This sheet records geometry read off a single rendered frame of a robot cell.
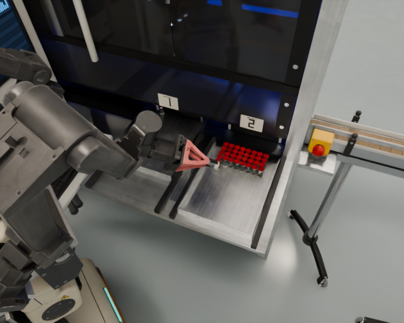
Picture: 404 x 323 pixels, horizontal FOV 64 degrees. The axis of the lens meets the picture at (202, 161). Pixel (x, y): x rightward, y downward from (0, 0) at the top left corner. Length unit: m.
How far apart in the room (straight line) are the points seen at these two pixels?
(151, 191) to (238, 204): 0.31
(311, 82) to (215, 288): 1.28
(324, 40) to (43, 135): 0.78
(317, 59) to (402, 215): 1.64
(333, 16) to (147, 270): 1.59
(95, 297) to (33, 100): 1.40
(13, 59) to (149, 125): 0.38
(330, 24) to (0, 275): 0.93
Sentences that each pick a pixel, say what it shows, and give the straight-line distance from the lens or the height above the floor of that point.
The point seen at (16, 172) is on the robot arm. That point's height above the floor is 1.58.
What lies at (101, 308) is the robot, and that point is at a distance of 1.68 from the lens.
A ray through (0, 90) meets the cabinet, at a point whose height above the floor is 1.16.
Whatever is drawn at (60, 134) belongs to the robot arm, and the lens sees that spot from 0.36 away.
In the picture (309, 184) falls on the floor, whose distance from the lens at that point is 2.37.
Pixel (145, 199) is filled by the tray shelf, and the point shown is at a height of 0.88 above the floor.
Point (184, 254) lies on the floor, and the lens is 2.01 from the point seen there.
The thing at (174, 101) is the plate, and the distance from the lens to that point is 1.27.
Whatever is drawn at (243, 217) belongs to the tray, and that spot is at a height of 0.88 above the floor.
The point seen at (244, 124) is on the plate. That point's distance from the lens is 1.21.
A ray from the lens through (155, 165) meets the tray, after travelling 1.24.
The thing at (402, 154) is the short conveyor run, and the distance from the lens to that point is 1.39.
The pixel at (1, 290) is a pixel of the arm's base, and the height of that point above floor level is 1.21.
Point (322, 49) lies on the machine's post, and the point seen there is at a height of 1.35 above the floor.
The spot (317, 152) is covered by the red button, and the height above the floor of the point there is 1.00.
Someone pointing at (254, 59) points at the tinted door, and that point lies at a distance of 1.05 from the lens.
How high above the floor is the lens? 1.82
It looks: 49 degrees down
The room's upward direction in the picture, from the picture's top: 2 degrees counter-clockwise
